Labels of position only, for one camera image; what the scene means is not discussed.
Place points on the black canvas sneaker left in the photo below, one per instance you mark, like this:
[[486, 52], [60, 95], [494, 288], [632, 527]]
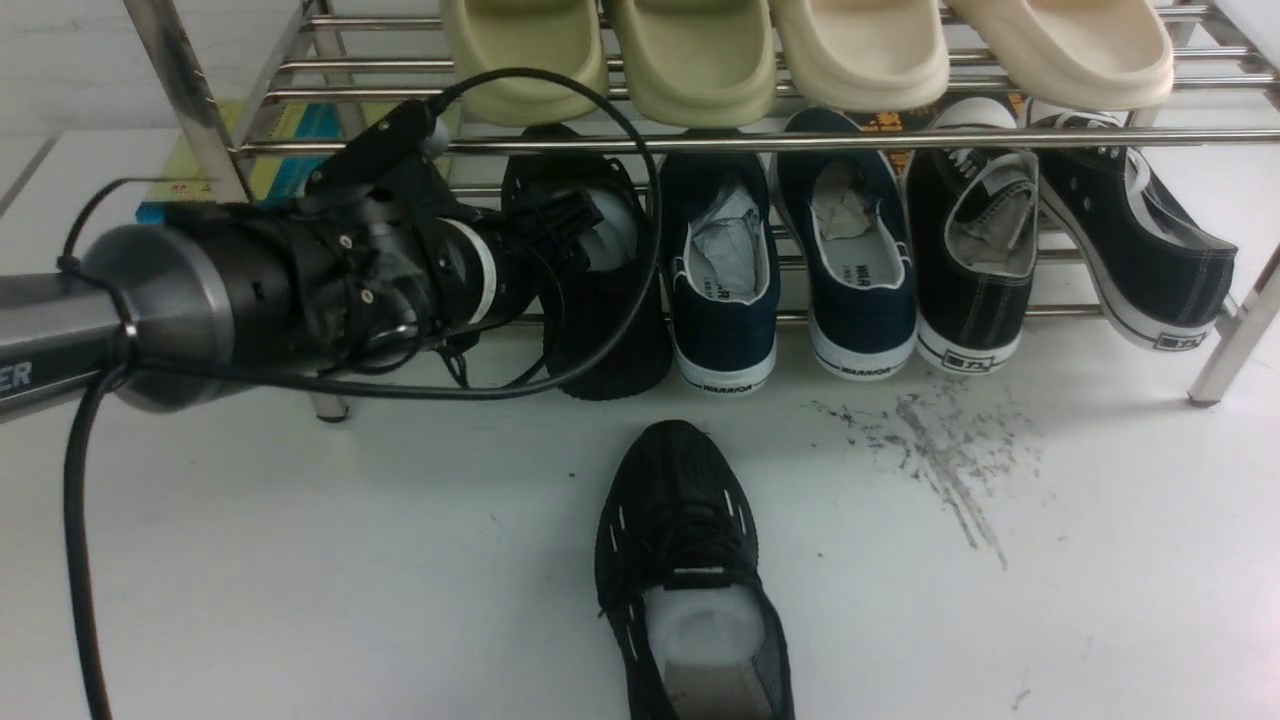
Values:
[[973, 227]]

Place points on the cream foam slipper left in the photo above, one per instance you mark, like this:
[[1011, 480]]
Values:
[[864, 56]]

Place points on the navy canvas shoe left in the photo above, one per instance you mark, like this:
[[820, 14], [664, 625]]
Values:
[[722, 269]]

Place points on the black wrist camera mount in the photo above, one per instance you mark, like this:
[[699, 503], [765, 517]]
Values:
[[393, 162]]

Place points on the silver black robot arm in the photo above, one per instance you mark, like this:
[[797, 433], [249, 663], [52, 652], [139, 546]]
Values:
[[354, 281]]

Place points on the black canvas sneaker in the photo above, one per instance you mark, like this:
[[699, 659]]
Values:
[[1161, 279], [973, 227]]

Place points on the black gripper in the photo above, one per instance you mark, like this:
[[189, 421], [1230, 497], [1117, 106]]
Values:
[[488, 266]]

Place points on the green foam slipper left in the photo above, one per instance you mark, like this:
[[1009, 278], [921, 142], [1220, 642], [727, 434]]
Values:
[[560, 37]]

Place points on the black mesh sneaker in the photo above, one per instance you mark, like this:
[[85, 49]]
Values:
[[676, 569], [594, 291]]

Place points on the cream foam slipper right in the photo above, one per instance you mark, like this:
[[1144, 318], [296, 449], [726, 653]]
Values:
[[1085, 55]]

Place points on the navy canvas shoe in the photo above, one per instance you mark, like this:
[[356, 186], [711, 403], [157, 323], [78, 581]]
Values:
[[722, 269], [843, 209]]

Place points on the blue yellow book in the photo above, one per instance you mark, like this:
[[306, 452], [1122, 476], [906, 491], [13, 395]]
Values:
[[270, 178]]

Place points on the black canvas sneaker right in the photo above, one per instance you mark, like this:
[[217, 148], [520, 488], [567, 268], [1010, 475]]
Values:
[[1161, 279]]

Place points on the navy canvas shoe right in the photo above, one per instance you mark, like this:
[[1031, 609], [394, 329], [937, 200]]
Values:
[[843, 209]]

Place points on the cream foam slipper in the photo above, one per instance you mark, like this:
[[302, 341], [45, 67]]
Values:
[[1085, 55], [864, 56]]

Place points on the stainless steel shoe rack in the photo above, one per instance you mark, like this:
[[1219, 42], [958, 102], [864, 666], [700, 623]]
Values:
[[312, 45]]

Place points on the green foam slipper right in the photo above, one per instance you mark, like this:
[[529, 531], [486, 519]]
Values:
[[697, 64]]

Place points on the green foam slipper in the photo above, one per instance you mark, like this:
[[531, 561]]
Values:
[[697, 64], [560, 37]]

